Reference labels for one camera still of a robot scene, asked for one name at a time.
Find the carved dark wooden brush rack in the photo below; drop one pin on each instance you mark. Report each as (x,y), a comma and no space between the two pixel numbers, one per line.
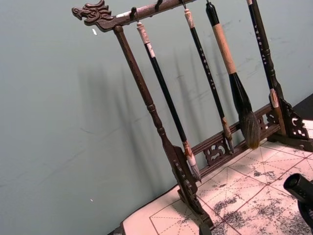
(137,73)

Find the thin black brush white cap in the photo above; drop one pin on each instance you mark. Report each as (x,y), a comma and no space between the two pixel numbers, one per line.
(207,68)

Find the white gridded calligraphy sheet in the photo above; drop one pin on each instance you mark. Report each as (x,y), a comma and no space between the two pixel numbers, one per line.
(244,195)

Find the black textured round object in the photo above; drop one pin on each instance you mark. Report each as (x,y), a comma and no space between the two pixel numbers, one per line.
(306,218)

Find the black cylindrical object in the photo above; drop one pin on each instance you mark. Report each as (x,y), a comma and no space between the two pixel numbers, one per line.
(299,188)

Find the large brush with tan grip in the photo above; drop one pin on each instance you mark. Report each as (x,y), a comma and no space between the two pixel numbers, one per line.
(223,49)

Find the black table cloth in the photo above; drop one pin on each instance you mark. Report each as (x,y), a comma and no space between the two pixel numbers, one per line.
(306,105)

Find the black brush with white ferrule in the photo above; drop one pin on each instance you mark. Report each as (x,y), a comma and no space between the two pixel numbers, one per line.
(259,41)

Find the black brush with white cap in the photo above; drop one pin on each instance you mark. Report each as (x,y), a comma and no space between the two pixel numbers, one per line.
(161,80)

